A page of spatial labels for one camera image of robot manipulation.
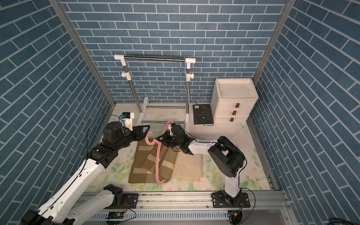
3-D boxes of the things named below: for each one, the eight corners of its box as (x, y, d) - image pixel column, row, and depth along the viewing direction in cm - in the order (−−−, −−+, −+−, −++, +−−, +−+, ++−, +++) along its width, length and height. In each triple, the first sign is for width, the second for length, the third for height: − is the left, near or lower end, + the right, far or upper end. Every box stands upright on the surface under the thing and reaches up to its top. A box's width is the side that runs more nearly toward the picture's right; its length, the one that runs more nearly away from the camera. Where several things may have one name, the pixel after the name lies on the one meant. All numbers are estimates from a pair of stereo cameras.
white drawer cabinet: (213, 123, 110) (219, 99, 90) (209, 102, 125) (214, 77, 105) (247, 123, 110) (261, 100, 90) (239, 102, 125) (250, 78, 105)
